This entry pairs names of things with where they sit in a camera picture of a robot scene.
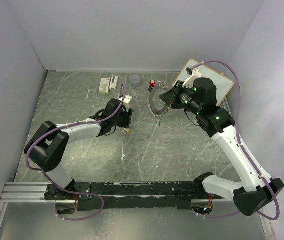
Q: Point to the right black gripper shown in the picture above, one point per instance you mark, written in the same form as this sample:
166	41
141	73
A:
170	97

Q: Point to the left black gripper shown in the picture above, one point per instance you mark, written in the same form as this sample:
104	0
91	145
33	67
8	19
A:
126	124

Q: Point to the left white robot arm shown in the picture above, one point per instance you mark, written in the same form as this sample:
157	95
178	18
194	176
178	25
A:
46	148

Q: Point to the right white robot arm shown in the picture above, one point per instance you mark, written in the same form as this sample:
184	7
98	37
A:
256	187

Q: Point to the white stapler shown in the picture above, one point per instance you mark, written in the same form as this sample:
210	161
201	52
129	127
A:
113	82

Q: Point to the green white staple box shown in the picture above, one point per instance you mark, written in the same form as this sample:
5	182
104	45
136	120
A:
104	86

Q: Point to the clear plastic clip jar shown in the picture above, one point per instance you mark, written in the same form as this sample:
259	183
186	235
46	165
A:
135	81

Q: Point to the white framed whiteboard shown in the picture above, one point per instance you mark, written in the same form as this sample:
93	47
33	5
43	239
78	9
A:
223	84

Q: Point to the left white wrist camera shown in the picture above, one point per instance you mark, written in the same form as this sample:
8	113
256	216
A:
125	101

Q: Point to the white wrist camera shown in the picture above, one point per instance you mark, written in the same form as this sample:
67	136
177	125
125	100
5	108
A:
193	74
125	101

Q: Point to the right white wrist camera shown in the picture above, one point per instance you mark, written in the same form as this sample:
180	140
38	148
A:
193	74

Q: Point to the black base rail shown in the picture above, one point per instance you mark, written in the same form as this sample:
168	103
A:
129	195

